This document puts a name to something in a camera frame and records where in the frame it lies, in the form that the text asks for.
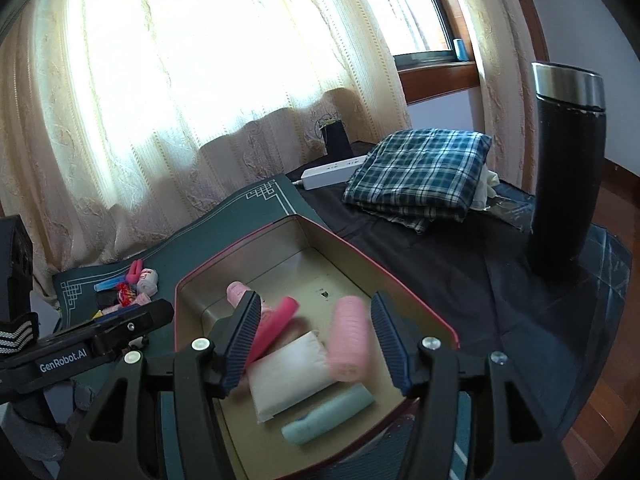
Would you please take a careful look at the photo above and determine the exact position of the mint green soft item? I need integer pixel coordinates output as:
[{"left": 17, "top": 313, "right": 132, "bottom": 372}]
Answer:
[{"left": 281, "top": 384, "right": 376, "bottom": 446}]

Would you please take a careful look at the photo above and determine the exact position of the folded green plaid cloth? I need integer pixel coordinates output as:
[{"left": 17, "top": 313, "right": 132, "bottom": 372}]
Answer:
[{"left": 342, "top": 129, "right": 494, "bottom": 235}]

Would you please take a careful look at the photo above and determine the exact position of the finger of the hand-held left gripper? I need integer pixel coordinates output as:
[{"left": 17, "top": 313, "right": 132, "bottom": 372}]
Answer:
[{"left": 37, "top": 300, "right": 176, "bottom": 358}]

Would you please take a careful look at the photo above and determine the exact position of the hot pink plastic item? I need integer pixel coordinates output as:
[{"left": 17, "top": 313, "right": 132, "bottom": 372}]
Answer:
[{"left": 246, "top": 296, "right": 300, "bottom": 364}]

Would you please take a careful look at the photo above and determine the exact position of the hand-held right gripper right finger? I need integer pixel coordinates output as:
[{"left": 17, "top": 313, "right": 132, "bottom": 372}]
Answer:
[{"left": 370, "top": 290, "right": 576, "bottom": 480}]

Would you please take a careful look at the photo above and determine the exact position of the pink hair roller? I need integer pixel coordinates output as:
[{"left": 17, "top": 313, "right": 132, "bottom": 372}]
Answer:
[
  {"left": 226, "top": 281, "right": 261, "bottom": 317},
  {"left": 326, "top": 296, "right": 374, "bottom": 386}
]

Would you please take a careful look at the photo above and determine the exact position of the wide cream lace curtain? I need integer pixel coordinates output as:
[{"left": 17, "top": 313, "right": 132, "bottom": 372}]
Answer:
[{"left": 0, "top": 0, "right": 414, "bottom": 307}]

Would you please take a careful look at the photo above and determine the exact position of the white soft packet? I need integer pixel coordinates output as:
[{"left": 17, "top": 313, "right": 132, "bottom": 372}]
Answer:
[{"left": 247, "top": 331, "right": 342, "bottom": 424}]

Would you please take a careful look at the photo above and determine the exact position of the black plastic table cover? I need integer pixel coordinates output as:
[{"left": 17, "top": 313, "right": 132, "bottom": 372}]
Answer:
[{"left": 285, "top": 140, "right": 632, "bottom": 442}]

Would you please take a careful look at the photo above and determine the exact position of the clear plastic bag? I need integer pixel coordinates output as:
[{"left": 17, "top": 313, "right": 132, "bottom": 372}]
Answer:
[{"left": 486, "top": 194, "right": 537, "bottom": 232}]

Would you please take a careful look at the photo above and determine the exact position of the person's left hand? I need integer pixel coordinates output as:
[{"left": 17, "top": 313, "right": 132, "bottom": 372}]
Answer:
[{"left": 10, "top": 377, "right": 96, "bottom": 461}]

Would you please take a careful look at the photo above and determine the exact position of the narrow cream lace curtain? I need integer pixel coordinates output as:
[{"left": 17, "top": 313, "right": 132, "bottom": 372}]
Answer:
[{"left": 440, "top": 0, "right": 540, "bottom": 192}]

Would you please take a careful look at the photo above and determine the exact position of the black steel-rimmed tumbler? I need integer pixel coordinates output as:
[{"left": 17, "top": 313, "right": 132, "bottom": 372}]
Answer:
[{"left": 526, "top": 61, "right": 608, "bottom": 277}]

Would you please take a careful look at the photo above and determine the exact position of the white power strip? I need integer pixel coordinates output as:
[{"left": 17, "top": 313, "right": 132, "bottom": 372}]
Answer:
[{"left": 299, "top": 155, "right": 372, "bottom": 191}]

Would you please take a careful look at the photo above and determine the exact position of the green patterned desk mat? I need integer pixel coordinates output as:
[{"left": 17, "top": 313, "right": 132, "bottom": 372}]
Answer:
[{"left": 52, "top": 175, "right": 476, "bottom": 480}]

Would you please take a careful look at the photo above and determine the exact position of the wooden window frame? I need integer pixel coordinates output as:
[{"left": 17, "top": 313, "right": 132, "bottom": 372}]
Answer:
[{"left": 392, "top": 0, "right": 547, "bottom": 107}]

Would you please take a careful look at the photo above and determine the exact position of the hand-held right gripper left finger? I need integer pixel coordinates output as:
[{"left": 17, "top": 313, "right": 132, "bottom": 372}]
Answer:
[{"left": 65, "top": 290, "right": 264, "bottom": 480}]

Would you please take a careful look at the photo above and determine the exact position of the white crumpled cloth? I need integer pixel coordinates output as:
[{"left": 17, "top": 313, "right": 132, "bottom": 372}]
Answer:
[{"left": 469, "top": 165, "right": 501, "bottom": 211}]

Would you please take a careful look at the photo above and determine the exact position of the red metal tin box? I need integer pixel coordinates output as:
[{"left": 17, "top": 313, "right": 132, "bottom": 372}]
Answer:
[{"left": 174, "top": 214, "right": 461, "bottom": 480}]

